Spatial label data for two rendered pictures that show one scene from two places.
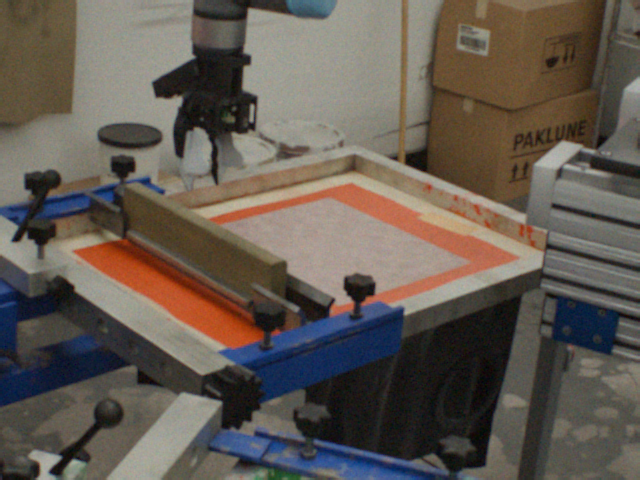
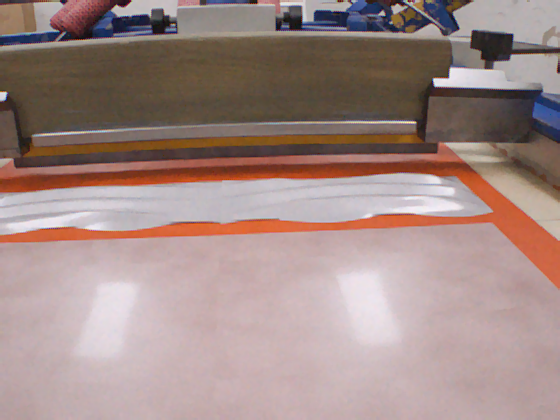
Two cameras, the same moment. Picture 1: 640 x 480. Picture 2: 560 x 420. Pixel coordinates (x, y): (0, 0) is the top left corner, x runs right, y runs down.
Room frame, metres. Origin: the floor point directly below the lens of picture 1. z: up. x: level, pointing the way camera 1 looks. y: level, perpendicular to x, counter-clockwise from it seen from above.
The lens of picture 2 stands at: (1.98, -0.10, 1.09)
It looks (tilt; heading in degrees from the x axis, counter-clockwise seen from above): 25 degrees down; 129
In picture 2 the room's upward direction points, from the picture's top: straight up
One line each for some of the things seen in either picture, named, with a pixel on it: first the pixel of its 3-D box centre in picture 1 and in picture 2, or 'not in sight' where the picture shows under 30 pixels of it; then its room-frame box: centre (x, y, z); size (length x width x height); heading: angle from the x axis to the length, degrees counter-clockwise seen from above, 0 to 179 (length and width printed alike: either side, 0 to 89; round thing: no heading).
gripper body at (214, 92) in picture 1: (218, 89); not in sight; (1.68, 0.15, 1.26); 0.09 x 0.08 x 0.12; 45
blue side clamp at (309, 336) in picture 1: (311, 350); not in sight; (1.49, 0.00, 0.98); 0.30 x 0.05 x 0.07; 134
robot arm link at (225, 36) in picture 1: (220, 31); not in sight; (1.69, 0.16, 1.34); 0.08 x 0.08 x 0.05
